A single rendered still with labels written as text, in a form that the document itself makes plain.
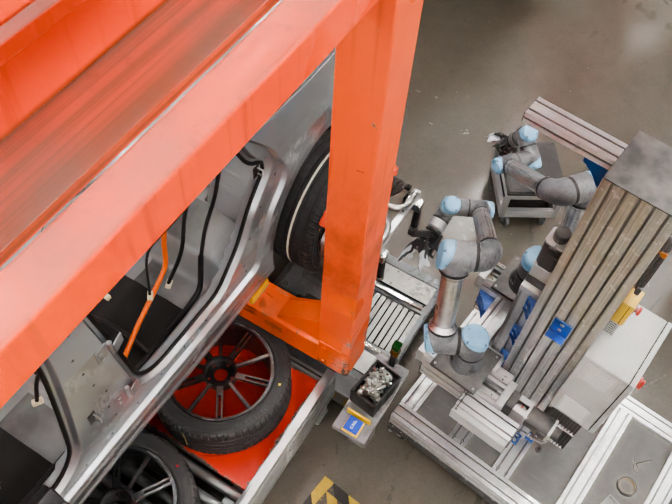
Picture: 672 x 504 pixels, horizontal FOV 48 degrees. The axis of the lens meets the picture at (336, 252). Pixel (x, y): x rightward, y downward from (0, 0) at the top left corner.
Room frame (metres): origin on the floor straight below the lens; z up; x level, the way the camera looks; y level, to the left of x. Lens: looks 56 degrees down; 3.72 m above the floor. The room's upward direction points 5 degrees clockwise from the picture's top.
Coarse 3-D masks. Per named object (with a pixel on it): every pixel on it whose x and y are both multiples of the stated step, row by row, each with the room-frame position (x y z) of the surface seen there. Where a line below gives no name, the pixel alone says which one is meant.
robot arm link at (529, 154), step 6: (528, 144) 2.29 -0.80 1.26; (534, 144) 2.30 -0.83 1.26; (522, 150) 2.28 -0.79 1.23; (528, 150) 2.27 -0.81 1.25; (534, 150) 2.27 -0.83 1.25; (522, 156) 2.24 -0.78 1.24; (528, 156) 2.25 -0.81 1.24; (534, 156) 2.25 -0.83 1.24; (540, 156) 2.27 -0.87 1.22; (522, 162) 2.22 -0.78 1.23; (528, 162) 2.23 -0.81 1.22; (534, 162) 2.23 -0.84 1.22; (540, 162) 2.24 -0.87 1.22; (534, 168) 2.21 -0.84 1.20
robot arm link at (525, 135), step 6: (528, 126) 2.35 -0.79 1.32; (516, 132) 2.37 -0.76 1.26; (522, 132) 2.33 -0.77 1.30; (528, 132) 2.32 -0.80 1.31; (534, 132) 2.33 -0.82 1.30; (516, 138) 2.34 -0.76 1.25; (522, 138) 2.31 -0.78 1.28; (528, 138) 2.30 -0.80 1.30; (534, 138) 2.31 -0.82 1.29; (516, 144) 2.34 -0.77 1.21; (522, 144) 2.30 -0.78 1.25
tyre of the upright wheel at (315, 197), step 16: (320, 144) 2.28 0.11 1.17; (320, 160) 2.18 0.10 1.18; (304, 176) 2.10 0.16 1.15; (320, 176) 2.11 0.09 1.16; (320, 192) 2.04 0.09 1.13; (288, 208) 1.99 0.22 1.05; (304, 208) 1.98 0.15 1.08; (320, 208) 1.97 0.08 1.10; (288, 224) 1.95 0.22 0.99; (304, 224) 1.94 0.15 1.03; (304, 240) 1.89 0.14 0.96; (304, 256) 1.87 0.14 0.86
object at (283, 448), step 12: (324, 384) 1.47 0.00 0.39; (312, 396) 1.40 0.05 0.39; (324, 396) 1.45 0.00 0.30; (300, 408) 1.34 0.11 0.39; (312, 408) 1.35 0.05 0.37; (300, 420) 1.28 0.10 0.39; (288, 432) 1.22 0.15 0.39; (300, 432) 1.26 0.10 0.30; (276, 444) 1.16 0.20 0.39; (288, 444) 1.17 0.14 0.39; (276, 456) 1.10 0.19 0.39; (288, 456) 1.16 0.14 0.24; (264, 468) 1.05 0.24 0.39; (276, 468) 1.08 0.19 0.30; (252, 480) 0.99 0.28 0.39; (264, 480) 1.00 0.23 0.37; (252, 492) 0.94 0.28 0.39
